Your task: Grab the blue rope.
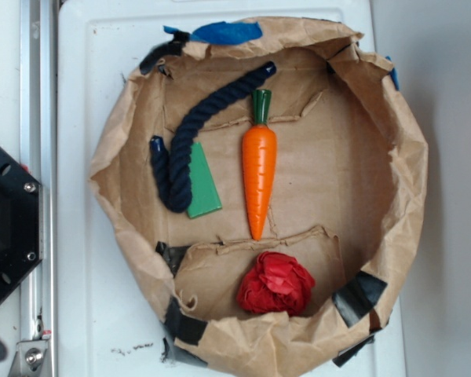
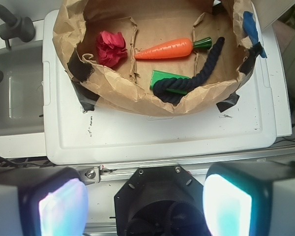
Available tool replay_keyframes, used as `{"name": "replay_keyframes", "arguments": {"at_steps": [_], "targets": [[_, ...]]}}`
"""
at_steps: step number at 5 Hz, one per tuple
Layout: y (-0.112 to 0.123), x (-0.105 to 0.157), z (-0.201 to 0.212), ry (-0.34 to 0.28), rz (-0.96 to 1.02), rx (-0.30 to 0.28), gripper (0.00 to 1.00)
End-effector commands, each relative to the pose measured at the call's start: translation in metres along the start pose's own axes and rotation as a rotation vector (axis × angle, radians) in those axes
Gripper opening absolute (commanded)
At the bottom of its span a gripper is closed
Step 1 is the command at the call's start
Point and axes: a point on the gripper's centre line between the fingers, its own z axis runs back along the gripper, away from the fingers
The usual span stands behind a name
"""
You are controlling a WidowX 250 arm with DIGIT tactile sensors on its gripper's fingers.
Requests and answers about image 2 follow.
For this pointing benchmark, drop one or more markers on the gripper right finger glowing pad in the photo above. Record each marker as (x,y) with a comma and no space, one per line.
(250,198)

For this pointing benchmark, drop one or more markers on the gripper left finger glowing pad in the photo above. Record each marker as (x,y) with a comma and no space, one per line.
(42,202)

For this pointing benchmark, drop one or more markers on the white plastic lid tray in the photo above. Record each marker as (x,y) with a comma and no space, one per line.
(103,136)

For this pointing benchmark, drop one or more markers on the grey toy sink basin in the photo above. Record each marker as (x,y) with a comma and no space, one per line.
(21,89)

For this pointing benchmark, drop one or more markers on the orange plastic toy carrot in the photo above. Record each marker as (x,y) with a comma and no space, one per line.
(174,49)

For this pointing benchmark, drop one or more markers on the dark grey toy faucet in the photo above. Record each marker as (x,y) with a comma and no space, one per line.
(15,26)

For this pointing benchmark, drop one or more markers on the crumpled red paper ball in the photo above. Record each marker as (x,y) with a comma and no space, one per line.
(111,48)

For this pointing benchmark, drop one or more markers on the brown paper bag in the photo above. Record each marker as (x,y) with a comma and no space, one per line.
(143,24)

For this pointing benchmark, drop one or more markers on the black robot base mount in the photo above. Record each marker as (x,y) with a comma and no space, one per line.
(160,201)

